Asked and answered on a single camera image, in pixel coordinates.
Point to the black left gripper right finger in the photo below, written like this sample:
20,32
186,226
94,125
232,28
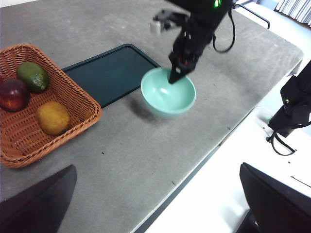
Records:
279,211

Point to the yellow-brown kiwi fruit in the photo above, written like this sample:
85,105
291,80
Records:
53,119

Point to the brown wicker basket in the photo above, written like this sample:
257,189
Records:
80,97

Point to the dark purple plum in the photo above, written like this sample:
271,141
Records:
13,95

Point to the dark teal rectangular tray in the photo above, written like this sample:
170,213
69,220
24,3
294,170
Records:
109,75

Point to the white slatted panel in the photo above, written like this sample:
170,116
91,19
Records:
296,12

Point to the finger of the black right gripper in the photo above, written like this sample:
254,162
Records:
176,75

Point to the teal ribbed bowl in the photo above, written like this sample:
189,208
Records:
170,99

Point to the green avocado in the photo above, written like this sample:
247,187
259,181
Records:
32,76

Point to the black metal frame leg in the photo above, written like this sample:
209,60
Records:
257,16

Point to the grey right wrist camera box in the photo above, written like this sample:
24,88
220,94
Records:
155,27

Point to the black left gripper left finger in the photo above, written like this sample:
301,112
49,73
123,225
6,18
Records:
31,208

